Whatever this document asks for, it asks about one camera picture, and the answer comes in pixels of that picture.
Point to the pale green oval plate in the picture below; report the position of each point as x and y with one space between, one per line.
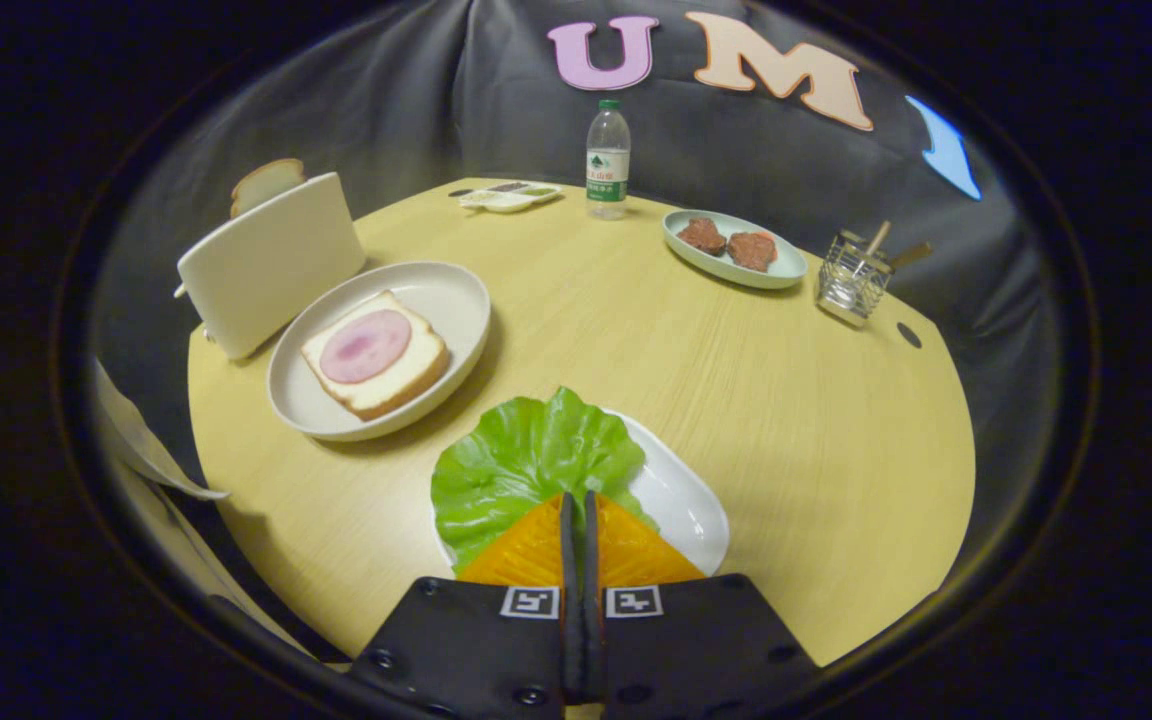
786 268

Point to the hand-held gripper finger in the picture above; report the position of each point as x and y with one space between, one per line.
593 620
570 620

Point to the white rounded square plate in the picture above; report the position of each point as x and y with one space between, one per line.
681 500

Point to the green lettuce leaf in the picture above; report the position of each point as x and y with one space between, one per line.
526 460

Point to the white divided tray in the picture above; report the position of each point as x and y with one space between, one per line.
501 203

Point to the pink ham slice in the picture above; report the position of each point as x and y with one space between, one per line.
366 345

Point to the brown meat patty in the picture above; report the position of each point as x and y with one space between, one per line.
752 250
702 236

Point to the white bread slice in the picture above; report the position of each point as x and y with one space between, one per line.
416 370

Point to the white toaster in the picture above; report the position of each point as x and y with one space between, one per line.
266 260

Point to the black backdrop cloth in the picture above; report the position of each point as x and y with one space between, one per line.
416 100

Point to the pale crumpled sheet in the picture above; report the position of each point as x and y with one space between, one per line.
136 440

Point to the clear water bottle green cap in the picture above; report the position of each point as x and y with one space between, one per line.
608 170

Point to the round white plate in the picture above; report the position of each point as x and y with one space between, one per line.
446 300

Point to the brown crust toast slice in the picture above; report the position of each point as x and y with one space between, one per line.
266 180

